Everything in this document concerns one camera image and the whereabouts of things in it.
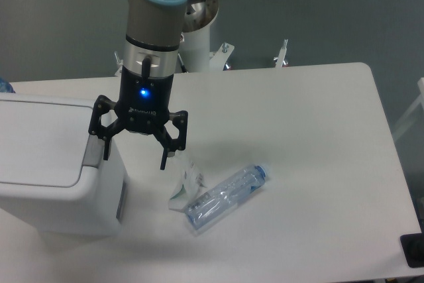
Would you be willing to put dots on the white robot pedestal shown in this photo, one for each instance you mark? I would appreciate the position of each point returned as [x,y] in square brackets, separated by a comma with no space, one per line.
[193,54]

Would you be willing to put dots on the white trash can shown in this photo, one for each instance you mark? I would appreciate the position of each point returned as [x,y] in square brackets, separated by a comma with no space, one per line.
[93,206]

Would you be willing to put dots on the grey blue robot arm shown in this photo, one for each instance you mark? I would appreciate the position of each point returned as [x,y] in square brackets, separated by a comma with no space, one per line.
[153,37]

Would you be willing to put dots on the white frame at right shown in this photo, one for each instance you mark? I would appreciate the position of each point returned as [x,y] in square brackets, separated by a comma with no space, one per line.
[410,116]

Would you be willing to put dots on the clear plastic water bottle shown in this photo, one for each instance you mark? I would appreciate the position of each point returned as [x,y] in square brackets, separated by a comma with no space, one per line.
[217,201]

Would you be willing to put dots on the black device at table edge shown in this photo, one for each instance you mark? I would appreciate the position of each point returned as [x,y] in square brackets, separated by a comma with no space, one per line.
[412,245]

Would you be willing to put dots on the grey lid push button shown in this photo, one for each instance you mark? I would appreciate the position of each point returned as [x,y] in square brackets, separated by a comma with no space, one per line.
[94,152]

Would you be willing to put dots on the crumpled white paper carton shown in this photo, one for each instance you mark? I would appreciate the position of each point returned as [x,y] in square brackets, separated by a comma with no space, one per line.
[190,181]

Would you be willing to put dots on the blue plastic bag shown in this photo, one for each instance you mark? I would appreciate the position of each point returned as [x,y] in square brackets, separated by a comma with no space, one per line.
[6,87]

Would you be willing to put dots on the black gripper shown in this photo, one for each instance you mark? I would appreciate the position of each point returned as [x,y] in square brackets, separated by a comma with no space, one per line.
[144,104]

